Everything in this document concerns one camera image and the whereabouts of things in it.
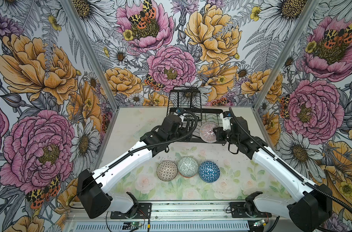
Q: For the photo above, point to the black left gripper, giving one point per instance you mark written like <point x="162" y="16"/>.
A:
<point x="183" y="137"/>

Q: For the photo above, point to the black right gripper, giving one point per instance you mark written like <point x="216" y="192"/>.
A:
<point x="220" y="130"/>

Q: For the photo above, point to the purple striped bowl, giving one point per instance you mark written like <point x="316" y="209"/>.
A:
<point x="207" y="133"/>

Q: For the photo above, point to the green patterned bowl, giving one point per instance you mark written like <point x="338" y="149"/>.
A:
<point x="188" y="167"/>

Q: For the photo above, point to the blue triangle pattern bowl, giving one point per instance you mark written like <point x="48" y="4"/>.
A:
<point x="209" y="172"/>

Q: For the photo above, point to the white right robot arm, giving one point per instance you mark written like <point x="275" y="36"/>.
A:
<point x="308" y="209"/>

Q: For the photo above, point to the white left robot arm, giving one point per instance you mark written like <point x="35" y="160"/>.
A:
<point x="93" y="189"/>

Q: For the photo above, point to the brown lattice pattern bowl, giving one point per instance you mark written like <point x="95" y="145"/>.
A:
<point x="167" y="171"/>

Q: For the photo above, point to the black wire dish rack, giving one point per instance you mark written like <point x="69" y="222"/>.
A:
<point x="202" y="121"/>

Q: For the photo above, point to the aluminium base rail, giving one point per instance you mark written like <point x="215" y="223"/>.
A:
<point x="188" y="211"/>

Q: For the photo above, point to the white slotted cable duct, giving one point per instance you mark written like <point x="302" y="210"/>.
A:
<point x="165" y="226"/>

